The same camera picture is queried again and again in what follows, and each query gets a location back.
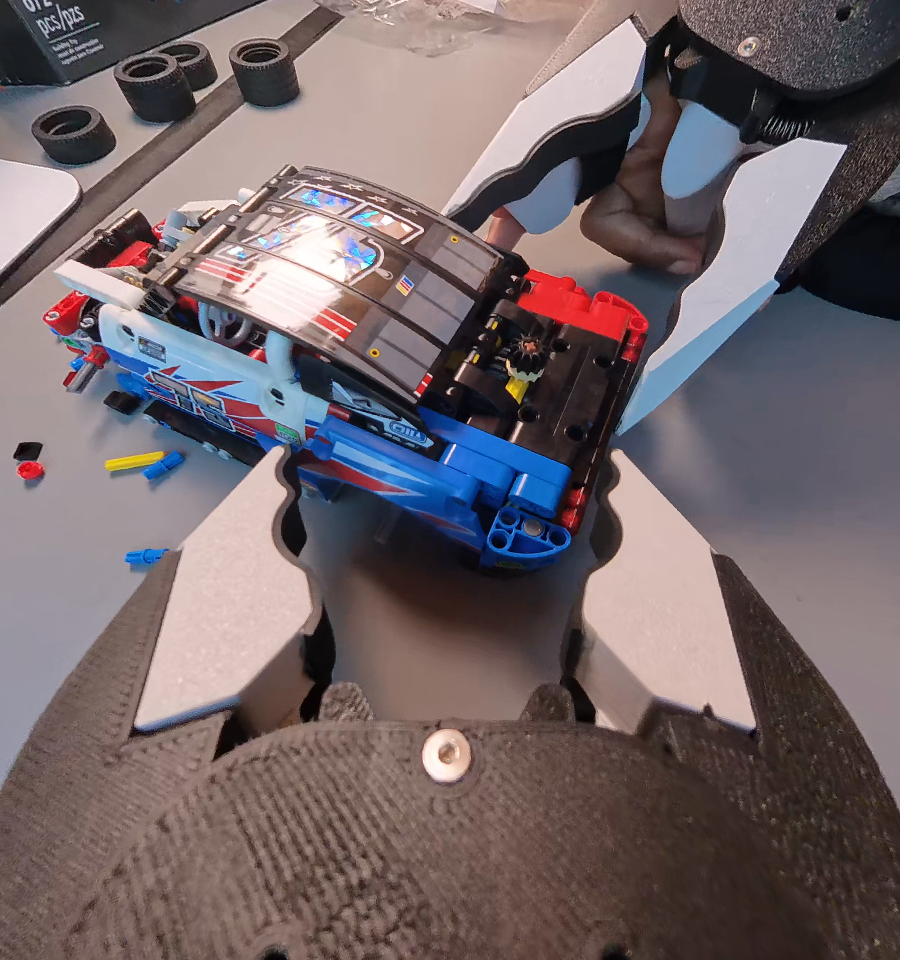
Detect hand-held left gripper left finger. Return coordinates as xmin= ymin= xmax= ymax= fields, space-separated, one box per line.
xmin=133 ymin=446 xmax=336 ymax=735

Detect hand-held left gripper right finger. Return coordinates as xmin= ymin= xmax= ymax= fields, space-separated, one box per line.
xmin=566 ymin=447 xmax=757 ymax=736

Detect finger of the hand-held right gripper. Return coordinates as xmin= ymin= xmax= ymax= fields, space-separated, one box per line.
xmin=616 ymin=138 xmax=849 ymax=438
xmin=444 ymin=16 xmax=652 ymax=230

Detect lego race car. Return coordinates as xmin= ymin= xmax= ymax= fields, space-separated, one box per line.
xmin=41 ymin=165 xmax=652 ymax=579

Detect scattered small lego pieces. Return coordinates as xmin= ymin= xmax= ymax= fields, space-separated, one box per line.
xmin=11 ymin=441 xmax=189 ymax=567

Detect black lego tyre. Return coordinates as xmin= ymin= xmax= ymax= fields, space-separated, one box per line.
xmin=157 ymin=41 xmax=219 ymax=91
xmin=228 ymin=37 xmax=301 ymax=108
xmin=31 ymin=105 xmax=117 ymax=166
xmin=114 ymin=54 xmax=198 ymax=123

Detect lego set box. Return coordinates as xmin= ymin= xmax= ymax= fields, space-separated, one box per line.
xmin=0 ymin=0 xmax=264 ymax=106

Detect person's right hand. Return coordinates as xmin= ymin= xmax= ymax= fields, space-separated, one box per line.
xmin=486 ymin=82 xmax=714 ymax=275

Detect black quilted wrist rest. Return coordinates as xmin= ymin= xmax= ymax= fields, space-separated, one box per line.
xmin=783 ymin=206 xmax=900 ymax=327

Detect clear plastic bag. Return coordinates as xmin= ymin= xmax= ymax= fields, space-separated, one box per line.
xmin=318 ymin=0 xmax=496 ymax=57

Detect white stand base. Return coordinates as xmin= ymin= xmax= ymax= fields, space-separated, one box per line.
xmin=0 ymin=153 xmax=82 ymax=301

